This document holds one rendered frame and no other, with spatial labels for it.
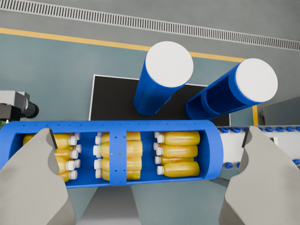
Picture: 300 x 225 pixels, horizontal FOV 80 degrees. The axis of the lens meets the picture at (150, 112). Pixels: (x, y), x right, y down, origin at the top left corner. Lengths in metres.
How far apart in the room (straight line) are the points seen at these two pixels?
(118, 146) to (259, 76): 0.95
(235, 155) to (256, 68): 0.54
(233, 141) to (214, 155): 0.43
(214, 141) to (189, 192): 1.37
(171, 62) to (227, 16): 1.99
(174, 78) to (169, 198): 1.38
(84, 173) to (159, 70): 0.65
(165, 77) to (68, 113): 1.29
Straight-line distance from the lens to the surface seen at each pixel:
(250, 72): 1.27
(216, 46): 2.62
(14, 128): 0.85
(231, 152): 1.21
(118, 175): 0.75
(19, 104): 1.31
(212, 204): 2.26
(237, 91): 1.20
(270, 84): 1.33
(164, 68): 1.04
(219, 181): 1.99
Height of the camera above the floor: 1.95
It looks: 75 degrees down
